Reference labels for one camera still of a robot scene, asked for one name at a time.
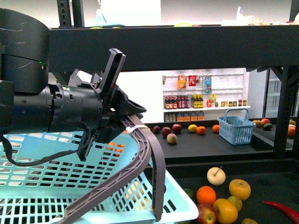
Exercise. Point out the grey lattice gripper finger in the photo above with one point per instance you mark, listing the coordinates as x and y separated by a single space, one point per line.
158 173
104 190

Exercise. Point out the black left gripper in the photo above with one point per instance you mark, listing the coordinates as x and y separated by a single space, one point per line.
96 108

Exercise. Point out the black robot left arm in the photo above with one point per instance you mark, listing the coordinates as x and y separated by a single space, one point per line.
28 104

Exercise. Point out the peach on far shelf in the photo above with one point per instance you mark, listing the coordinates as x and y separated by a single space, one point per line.
172 138

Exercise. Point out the far yellow lemon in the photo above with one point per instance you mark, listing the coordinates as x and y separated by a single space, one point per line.
192 128

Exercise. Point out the blue basket top shelf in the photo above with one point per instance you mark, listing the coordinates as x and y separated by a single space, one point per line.
99 20

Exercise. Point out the black metal shelf rack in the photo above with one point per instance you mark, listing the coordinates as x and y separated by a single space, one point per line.
274 176

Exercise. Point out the green lime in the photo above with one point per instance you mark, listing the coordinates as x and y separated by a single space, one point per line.
190 193

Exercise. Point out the light blue shopping basket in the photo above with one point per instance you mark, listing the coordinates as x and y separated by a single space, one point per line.
39 195

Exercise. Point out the dark red far apple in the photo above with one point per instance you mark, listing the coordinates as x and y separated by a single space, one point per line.
176 128

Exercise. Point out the orange near basket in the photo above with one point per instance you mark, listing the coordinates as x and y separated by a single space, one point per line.
206 195

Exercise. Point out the far orange right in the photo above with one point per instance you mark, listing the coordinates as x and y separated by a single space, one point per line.
201 130

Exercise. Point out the pale white pear with stem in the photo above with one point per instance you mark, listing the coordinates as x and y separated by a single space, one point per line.
216 176

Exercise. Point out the yellow round pear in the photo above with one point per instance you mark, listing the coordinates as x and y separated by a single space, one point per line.
240 188

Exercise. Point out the yellow orange apple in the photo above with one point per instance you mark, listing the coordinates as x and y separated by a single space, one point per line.
226 212

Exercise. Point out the small green yellow fruit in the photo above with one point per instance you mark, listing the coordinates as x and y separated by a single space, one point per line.
237 202

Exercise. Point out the small blue far basket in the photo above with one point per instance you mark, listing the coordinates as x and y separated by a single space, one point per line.
236 130

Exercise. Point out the red chili pepper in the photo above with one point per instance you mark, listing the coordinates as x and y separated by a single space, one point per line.
292 214

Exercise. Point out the white wall goods shelf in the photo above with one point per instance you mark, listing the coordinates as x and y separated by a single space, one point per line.
196 95

